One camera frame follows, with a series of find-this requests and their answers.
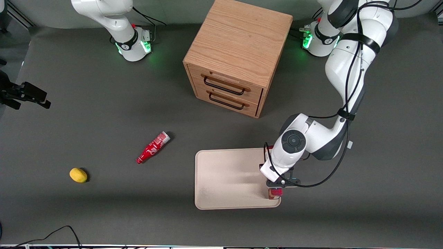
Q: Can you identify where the black arm base cable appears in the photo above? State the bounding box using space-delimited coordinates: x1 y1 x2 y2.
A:
132 6 167 26

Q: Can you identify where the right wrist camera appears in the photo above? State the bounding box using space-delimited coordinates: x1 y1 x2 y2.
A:
21 82 48 103

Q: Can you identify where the metal frame rail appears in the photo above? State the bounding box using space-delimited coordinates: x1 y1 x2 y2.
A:
6 0 36 28

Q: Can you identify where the dark grey table mat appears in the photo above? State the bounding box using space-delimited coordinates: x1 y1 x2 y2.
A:
0 16 443 247

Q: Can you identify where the black drawer handle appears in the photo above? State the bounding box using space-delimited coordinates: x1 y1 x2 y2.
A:
203 76 246 96
208 92 245 110

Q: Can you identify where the wooden drawer front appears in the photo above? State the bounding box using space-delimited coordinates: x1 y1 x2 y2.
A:
188 65 264 103
194 85 261 117

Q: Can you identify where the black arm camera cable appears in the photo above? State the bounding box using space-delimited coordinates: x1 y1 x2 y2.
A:
264 0 424 188

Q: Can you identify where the red soda bottle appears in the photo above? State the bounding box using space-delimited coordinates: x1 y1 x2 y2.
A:
136 131 171 164

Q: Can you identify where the wooden drawer cabinet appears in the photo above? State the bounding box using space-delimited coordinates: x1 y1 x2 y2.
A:
183 0 293 119

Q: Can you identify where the beige plastic tray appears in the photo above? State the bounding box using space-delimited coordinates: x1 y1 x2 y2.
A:
195 148 281 210

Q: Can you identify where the black floor cable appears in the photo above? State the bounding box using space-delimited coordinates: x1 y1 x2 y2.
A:
0 225 82 249

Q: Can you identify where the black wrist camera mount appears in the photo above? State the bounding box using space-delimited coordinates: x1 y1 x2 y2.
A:
0 70 51 110
266 168 301 187

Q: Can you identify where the yellow lemon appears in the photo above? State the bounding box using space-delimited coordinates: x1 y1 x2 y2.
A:
70 168 88 183

